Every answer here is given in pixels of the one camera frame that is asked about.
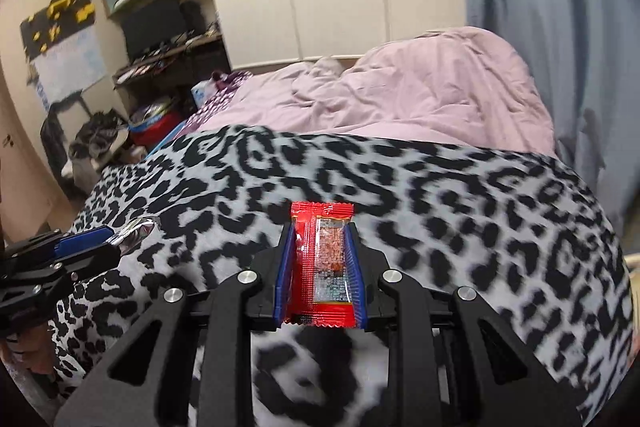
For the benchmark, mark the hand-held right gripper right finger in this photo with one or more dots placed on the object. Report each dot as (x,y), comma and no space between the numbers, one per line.
(358,277)

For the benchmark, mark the leopard print blanket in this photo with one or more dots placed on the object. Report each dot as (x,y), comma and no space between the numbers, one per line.
(450,232)

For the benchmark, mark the person's left hand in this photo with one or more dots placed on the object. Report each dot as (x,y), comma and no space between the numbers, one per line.
(30,352)

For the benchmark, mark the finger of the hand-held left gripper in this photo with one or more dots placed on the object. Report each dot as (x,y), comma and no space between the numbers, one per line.
(82,238)
(85,259)

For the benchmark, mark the black speaker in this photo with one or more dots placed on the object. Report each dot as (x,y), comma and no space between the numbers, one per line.
(194,17)

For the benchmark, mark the black yellow pegboard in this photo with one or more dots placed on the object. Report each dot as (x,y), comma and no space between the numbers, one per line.
(55,22)

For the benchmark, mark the cluttered wooden desk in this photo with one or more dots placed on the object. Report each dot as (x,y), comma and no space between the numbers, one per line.
(165,67)

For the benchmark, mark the black jacket on chair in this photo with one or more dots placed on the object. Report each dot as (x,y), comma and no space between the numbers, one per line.
(52,142)

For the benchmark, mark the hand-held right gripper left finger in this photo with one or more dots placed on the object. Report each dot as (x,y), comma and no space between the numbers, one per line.
(284,277)

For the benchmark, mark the light blue tissue box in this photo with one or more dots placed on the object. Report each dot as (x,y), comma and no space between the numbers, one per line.
(201,92)

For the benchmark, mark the white wall calendar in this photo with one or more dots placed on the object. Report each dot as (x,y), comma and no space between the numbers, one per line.
(70,67)

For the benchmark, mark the silver foil snack packet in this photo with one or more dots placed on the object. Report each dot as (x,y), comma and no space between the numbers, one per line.
(135,233)

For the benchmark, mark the red round basin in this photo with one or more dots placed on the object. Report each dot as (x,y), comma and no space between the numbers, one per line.
(155,129)

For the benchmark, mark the grey blue curtain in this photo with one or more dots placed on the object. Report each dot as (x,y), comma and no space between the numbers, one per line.
(550,7)

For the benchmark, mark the red snack packet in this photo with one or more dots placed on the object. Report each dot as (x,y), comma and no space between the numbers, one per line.
(325,257)

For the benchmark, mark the purple patterned pillow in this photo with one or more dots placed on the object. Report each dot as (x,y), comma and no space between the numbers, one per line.
(220,99)

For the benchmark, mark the pile of dark clothes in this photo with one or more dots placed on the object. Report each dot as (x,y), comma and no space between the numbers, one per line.
(97,134)

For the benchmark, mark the black computer monitor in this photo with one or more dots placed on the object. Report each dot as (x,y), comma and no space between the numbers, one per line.
(152,24)

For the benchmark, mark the pink duvet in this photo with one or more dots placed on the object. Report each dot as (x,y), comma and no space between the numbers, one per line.
(400,87)

